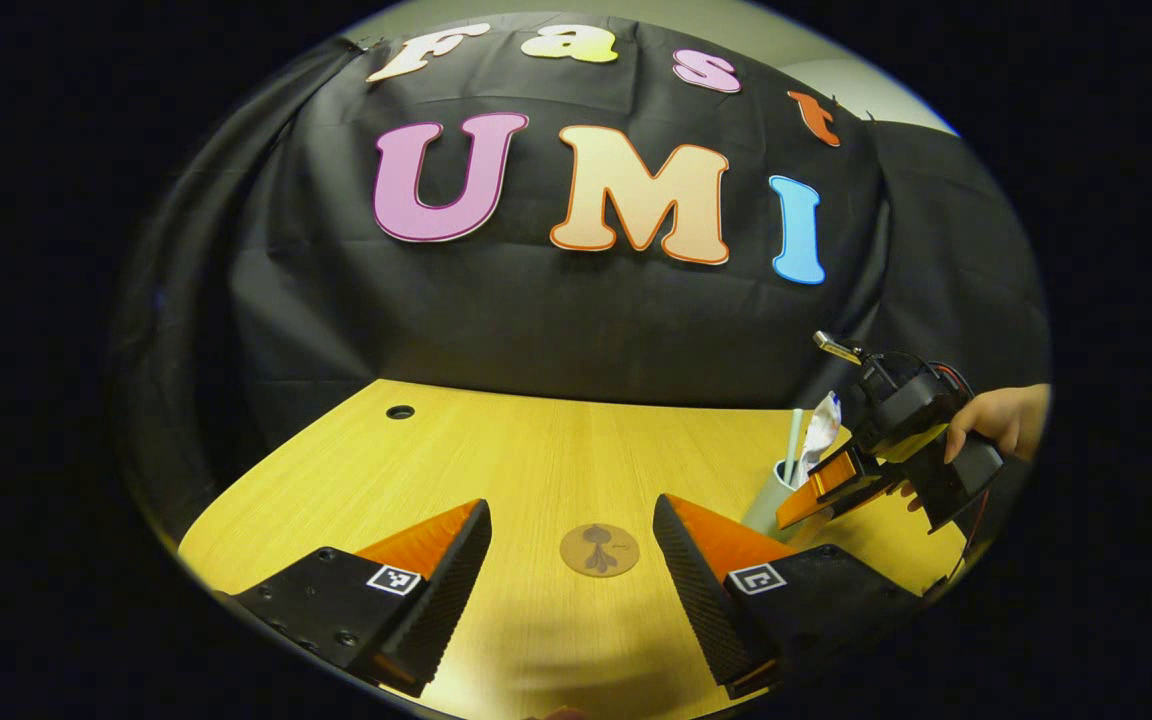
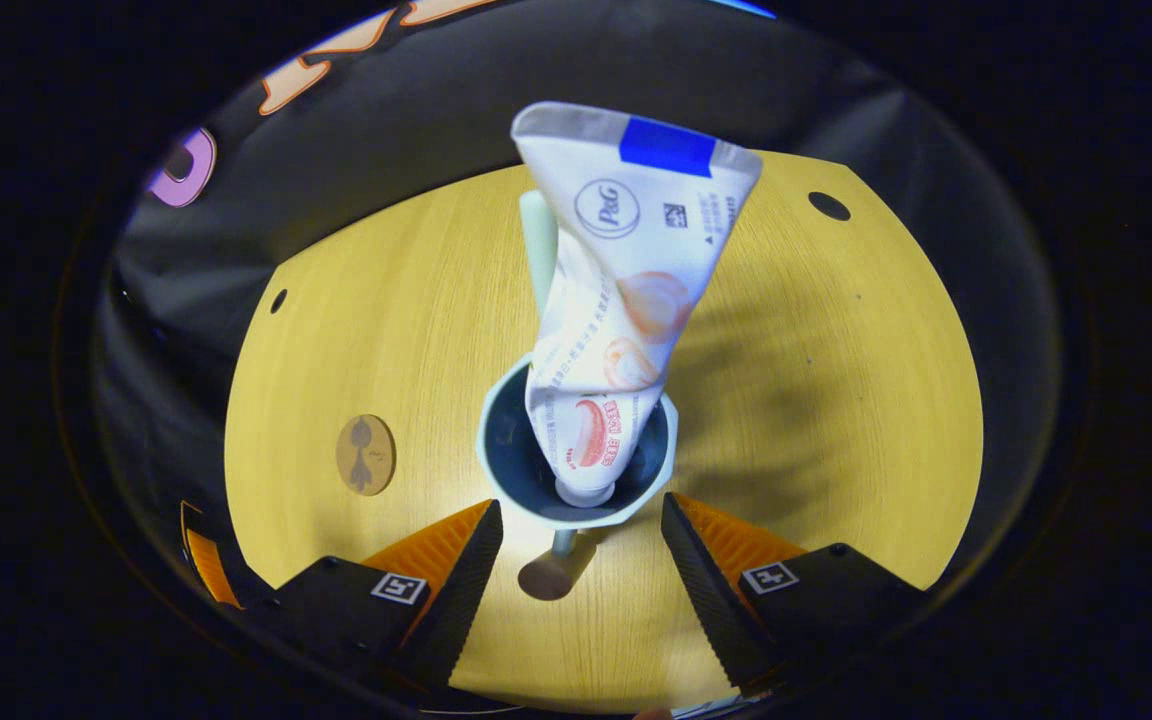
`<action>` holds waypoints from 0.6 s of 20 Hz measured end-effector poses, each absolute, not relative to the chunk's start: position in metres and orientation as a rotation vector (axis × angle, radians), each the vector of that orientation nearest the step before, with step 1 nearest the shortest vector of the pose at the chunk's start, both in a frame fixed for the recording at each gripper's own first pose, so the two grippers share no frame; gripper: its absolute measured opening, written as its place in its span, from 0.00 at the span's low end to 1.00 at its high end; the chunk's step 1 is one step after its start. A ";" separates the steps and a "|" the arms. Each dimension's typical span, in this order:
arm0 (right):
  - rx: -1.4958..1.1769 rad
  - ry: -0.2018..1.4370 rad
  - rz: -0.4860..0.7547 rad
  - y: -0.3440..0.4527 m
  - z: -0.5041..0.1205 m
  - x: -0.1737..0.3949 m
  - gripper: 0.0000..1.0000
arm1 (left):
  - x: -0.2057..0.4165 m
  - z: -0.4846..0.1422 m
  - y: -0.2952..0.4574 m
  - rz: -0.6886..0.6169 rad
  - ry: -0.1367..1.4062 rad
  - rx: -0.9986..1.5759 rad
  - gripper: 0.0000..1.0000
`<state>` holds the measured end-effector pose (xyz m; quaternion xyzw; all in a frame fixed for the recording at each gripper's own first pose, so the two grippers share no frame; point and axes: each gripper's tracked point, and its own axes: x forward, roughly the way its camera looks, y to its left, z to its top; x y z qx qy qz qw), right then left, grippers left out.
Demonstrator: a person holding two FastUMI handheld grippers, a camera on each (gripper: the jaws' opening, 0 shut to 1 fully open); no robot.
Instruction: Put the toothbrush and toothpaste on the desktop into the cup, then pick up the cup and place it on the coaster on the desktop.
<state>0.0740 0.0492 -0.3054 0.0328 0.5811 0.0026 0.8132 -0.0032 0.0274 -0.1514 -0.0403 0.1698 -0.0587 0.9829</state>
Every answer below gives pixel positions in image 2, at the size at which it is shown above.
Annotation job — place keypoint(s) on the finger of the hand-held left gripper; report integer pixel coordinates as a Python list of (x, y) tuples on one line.
[(208, 565)]

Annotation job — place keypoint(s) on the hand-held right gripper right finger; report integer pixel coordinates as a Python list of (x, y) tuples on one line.
[(711, 610)]

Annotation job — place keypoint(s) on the white toothpaste tube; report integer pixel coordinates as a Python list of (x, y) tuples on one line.
[(626, 260)]

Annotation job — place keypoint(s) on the round brown coaster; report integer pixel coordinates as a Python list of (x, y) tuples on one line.
[(366, 455)]

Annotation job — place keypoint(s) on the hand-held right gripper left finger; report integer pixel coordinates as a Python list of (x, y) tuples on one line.
[(456, 610)]

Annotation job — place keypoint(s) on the black backdrop cloth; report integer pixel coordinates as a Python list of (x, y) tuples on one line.
[(386, 130)]

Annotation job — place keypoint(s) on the wooden desktop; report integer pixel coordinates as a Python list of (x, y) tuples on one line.
[(836, 400)]

